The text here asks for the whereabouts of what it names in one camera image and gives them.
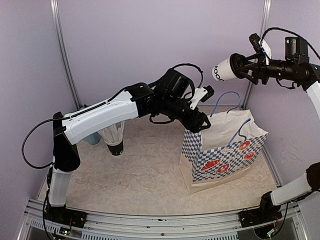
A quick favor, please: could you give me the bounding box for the black paper cup with straws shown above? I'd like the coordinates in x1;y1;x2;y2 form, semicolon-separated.
106;141;124;156

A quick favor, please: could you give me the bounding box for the bundle of wrapped white straws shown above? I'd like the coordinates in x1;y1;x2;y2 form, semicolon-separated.
98;121;125;146

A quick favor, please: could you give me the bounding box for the right aluminium corner post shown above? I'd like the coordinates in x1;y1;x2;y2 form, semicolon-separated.
242;0;272;110

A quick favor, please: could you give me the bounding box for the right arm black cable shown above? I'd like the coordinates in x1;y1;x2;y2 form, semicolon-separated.
259;27;320;63

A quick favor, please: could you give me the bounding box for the checkered paper takeout bag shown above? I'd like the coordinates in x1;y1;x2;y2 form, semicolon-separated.
178;103;268;194

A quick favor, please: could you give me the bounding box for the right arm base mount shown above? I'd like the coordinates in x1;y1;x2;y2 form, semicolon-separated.
238;191;282;228

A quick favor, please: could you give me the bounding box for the aluminium corner post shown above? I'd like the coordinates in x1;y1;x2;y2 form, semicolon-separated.
242;0;272;110
50;0;82;110

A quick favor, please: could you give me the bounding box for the white paper coffee cup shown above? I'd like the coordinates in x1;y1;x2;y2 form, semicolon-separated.
211;57;237;82

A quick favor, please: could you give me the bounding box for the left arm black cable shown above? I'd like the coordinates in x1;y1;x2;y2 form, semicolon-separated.
21;63;205;170

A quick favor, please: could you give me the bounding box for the light blue ceramic mug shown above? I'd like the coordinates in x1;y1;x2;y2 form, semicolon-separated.
84;132;101;145

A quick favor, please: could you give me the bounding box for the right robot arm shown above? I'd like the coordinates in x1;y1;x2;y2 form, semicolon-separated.
230;34;320;222

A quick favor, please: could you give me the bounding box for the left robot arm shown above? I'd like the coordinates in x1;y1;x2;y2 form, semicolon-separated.
48;68;214;223

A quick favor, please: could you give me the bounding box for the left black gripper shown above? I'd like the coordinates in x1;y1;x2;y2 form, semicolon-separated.
162;94;213;134

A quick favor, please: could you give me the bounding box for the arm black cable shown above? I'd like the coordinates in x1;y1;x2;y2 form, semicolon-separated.
259;27;320;63
21;63;205;170

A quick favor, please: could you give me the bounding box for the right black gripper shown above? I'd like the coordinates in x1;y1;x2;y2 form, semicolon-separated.
238;51;301;84

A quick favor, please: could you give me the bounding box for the left aluminium corner post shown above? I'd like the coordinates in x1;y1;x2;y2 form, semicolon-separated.
50;0;82;110

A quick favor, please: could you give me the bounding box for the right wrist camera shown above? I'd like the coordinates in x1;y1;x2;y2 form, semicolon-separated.
249;33;272;60

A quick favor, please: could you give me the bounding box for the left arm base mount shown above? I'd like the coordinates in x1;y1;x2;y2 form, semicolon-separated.
44;205;87;229

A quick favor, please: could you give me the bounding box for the aluminium front rail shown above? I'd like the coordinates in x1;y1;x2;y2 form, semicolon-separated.
17;200;309;240

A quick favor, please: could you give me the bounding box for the black plastic cup lid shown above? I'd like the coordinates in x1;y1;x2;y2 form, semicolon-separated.
229;53;246;79

